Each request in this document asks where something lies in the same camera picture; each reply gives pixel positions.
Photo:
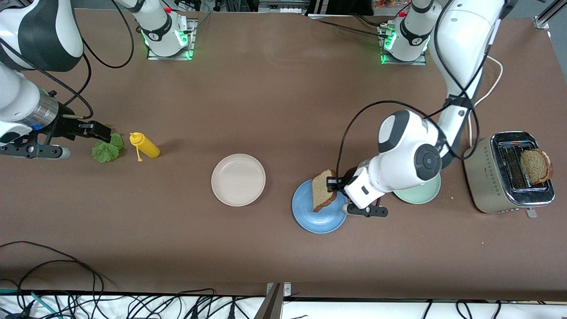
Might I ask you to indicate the pale green plate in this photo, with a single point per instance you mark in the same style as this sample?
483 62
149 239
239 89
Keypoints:
421 195

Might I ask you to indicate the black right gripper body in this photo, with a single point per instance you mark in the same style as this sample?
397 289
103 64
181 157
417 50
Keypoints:
67 127

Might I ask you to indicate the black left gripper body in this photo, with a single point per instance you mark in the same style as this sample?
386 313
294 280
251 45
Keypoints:
343 181

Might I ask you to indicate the yellow squeeze bottle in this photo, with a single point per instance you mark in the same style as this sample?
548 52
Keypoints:
149 148

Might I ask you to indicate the green lettuce leaf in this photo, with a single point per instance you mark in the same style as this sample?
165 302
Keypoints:
106 150

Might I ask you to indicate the beige plate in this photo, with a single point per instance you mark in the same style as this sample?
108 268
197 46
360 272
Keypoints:
238 180

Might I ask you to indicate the aluminium profile post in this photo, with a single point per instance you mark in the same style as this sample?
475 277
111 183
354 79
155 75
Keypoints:
272 305

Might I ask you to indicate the silver aluminium rail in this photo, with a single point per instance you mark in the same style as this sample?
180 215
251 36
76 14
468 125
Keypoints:
283 6

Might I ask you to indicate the aluminium frame corner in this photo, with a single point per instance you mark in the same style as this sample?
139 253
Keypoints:
544 21

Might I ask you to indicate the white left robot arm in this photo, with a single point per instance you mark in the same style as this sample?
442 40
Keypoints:
407 155

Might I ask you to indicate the blue plate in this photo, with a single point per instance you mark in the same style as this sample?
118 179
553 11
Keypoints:
310 219

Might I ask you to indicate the brown bread slice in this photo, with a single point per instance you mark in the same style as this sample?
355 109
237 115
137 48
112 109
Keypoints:
536 166
320 190

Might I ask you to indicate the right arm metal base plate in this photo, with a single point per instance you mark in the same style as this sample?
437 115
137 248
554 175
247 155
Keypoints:
191 44

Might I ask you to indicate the beige chrome toaster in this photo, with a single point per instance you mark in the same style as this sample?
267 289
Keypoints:
485 177

